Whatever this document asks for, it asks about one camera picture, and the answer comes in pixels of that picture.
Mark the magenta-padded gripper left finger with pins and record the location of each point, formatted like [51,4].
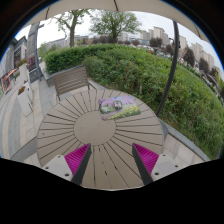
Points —
[76,159]

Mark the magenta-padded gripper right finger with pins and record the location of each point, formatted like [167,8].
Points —
[147,160]

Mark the transparent grey computer mouse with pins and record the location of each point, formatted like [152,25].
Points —
[117,104]

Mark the flower landscape print mouse pad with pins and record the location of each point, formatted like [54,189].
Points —
[128,111]

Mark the brown slatted outdoor chair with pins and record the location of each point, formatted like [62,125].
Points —
[70,80]

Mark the green trimmed hedge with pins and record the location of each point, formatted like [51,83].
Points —
[140,73]

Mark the dark curved parasol pole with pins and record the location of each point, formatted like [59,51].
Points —
[171,66]

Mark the tall white planter with flowers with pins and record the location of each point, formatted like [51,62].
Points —
[23,71]

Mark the tall grey sign pillar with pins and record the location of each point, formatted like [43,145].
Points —
[32,50]

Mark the grey shopfront building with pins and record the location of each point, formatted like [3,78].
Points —
[10,60]

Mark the sparse-leaved tree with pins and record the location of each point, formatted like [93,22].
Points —
[72,33]

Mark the distant apartment buildings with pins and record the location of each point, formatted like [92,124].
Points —
[158,33]

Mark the round bushy tree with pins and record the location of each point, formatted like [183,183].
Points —
[115,23]

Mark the beige parasol canopy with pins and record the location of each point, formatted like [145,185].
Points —
[100,4]

